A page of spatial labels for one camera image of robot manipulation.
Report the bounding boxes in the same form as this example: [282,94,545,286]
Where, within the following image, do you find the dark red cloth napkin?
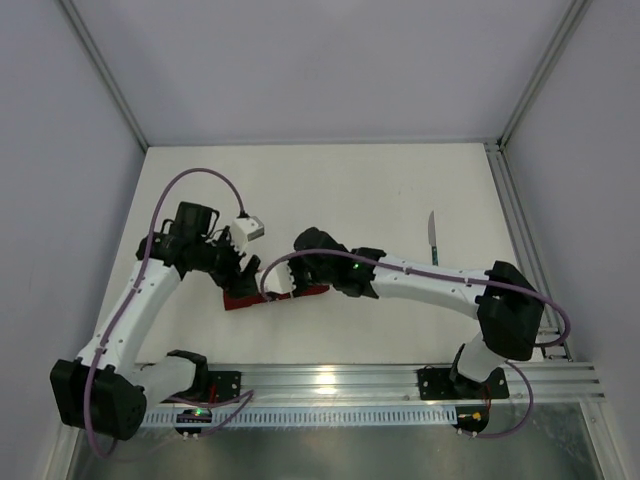
[222,269,329,311]

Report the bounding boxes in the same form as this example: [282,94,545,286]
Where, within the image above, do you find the knife with teal handle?
[428,211,439,266]

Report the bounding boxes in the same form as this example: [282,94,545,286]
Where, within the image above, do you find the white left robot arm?
[50,202,264,441]

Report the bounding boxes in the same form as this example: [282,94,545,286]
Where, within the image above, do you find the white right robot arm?
[289,227,544,398]

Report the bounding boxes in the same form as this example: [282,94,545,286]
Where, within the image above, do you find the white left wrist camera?
[229,216,265,253]

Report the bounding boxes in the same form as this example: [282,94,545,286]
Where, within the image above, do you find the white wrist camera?
[229,216,265,253]
[255,263,296,295]

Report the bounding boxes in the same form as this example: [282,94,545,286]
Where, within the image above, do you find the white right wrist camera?
[255,263,296,295]

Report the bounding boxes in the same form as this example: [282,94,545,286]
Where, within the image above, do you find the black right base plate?
[416,366,510,400]

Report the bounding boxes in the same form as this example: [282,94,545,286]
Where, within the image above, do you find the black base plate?
[416,366,510,400]
[170,370,242,404]

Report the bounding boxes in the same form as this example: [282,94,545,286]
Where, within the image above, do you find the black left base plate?
[170,370,242,404]

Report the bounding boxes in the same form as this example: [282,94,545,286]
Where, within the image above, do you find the slotted cable duct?
[142,404,457,428]

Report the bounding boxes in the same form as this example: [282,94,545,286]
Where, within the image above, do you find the aluminium right side rail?
[485,142,573,362]

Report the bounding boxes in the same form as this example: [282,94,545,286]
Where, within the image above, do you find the aluminium rail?
[485,142,573,362]
[58,363,609,407]

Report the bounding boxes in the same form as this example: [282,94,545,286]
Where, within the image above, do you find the aluminium front rail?
[58,363,609,407]

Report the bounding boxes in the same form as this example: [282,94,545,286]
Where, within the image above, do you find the left corner frame post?
[55,0,150,153]

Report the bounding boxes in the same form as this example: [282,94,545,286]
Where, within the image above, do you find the corner frame post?
[55,0,150,153]
[496,0,592,151]

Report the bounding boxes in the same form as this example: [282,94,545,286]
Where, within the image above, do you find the right corner frame post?
[496,0,592,151]

